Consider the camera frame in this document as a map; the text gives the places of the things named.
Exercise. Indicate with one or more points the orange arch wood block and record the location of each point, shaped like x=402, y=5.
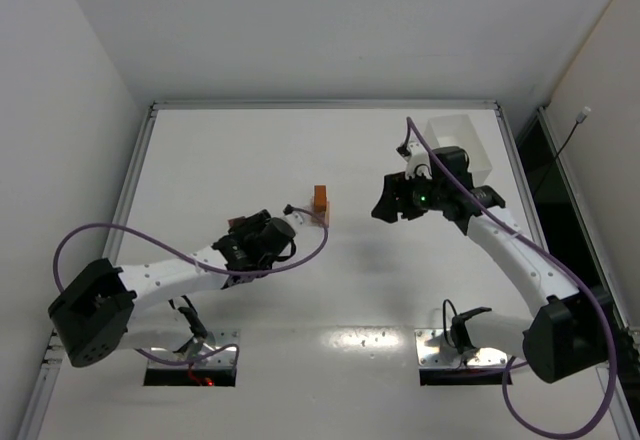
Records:
x=320, y=199

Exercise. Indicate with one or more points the metal base plate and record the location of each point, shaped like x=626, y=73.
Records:
x=217, y=350
x=433, y=353

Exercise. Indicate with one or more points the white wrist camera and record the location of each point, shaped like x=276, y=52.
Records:
x=417, y=162
x=297, y=220

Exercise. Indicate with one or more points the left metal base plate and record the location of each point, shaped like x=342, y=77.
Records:
x=217, y=350

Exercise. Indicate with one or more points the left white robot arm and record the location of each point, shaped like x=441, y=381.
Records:
x=97, y=309

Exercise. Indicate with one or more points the aluminium table frame rail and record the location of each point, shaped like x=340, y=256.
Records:
x=54, y=355

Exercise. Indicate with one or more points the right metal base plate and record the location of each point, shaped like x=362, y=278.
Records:
x=433, y=353

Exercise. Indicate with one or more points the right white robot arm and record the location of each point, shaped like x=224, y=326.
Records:
x=567, y=332

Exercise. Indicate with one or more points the white plastic bin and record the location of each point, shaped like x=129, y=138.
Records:
x=458, y=130

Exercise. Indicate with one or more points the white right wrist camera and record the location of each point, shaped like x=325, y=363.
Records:
x=417, y=162

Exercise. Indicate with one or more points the striped dark wood block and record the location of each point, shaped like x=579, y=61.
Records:
x=320, y=215

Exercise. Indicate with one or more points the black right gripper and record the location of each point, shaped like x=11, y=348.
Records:
x=392, y=198

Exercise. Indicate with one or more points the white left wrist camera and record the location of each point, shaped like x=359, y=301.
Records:
x=297, y=220

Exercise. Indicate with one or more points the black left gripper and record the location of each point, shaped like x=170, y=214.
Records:
x=248, y=225

